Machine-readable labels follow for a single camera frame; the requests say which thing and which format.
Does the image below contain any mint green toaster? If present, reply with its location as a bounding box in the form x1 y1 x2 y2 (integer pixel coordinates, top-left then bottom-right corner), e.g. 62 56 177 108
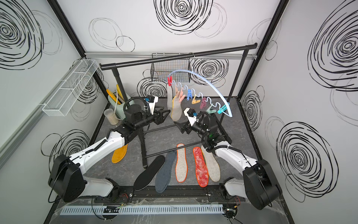
107 96 125 120

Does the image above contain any black garment rack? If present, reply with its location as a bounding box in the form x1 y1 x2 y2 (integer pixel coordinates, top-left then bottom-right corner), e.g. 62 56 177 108
100 42 258 169

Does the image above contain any dark grey felt insole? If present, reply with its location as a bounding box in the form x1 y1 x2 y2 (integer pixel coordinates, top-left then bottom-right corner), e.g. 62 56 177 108
155 151 177 193

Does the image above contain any teal clothespin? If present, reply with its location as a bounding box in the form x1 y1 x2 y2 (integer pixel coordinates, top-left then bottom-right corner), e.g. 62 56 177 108
217 104 227 115

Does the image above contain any red clothespin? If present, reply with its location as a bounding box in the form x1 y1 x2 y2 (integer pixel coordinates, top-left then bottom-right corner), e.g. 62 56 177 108
167 76 172 87

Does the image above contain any yellow insole in toaster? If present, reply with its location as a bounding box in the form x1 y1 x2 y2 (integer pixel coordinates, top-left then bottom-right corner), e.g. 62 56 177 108
116 85 125 104

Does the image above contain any black wire basket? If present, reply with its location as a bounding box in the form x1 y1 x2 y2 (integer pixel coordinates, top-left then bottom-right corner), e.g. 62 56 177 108
150 58 191 83

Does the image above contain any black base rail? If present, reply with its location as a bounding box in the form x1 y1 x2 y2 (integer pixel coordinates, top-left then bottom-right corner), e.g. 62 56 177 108
57 183 283 203

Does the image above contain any black foam insole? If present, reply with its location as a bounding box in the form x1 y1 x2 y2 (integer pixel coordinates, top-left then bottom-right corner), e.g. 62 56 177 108
133 155 166 191

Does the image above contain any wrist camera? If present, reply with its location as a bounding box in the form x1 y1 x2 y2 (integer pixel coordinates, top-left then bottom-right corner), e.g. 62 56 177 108
145 95 158 115
184 108 198 126

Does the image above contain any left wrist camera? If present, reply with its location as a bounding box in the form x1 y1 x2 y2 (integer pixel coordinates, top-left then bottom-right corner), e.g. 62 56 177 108
145 95 158 115

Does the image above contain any yellow clothespin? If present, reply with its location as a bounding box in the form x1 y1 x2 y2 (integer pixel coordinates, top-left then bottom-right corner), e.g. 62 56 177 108
192 95 201 105

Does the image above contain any white mesh wall shelf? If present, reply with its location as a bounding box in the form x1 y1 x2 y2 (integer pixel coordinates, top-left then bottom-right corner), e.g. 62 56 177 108
43 59 99 117

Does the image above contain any orange-yellow insole in toaster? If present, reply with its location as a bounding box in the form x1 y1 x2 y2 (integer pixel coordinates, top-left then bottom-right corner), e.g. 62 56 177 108
106 89 121 105

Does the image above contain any red orange-edged insole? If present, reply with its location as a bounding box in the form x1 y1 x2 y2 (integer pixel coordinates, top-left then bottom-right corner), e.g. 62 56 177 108
193 147 209 188

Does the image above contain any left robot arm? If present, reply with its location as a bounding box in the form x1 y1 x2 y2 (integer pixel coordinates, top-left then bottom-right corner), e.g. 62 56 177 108
48 95 171 203

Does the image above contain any white slotted cable duct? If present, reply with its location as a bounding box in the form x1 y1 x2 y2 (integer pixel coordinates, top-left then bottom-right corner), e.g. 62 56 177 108
60 204 224 216

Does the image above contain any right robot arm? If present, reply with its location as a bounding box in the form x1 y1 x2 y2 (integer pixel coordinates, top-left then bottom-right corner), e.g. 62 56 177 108
174 109 282 210

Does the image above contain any clear plastic cup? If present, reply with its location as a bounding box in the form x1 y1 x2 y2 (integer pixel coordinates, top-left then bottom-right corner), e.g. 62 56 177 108
103 108 119 125

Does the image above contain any mint clothespin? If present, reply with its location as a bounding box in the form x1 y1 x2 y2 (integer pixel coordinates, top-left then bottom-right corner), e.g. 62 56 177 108
206 105 216 114

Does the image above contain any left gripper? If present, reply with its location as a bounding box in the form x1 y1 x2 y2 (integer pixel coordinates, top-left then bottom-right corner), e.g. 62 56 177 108
134 106 171 132

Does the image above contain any blue clothespin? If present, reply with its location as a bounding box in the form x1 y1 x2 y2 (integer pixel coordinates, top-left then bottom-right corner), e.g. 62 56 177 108
186 89 193 101

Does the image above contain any white orange-edged insole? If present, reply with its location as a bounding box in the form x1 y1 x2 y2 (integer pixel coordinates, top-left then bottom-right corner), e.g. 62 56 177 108
175 144 188 183

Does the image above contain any light blue clip hanger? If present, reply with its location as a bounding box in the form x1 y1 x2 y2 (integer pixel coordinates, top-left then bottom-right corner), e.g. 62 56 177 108
167 58 232 117

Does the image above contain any yellow felt insole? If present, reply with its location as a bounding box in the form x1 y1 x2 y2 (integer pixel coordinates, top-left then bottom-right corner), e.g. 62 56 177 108
112 145 128 163

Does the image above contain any purple clothespin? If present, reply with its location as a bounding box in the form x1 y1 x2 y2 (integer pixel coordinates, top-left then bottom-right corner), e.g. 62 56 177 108
200 97 207 110

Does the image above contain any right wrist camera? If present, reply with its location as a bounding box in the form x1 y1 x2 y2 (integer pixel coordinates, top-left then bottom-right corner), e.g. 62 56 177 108
184 108 198 126

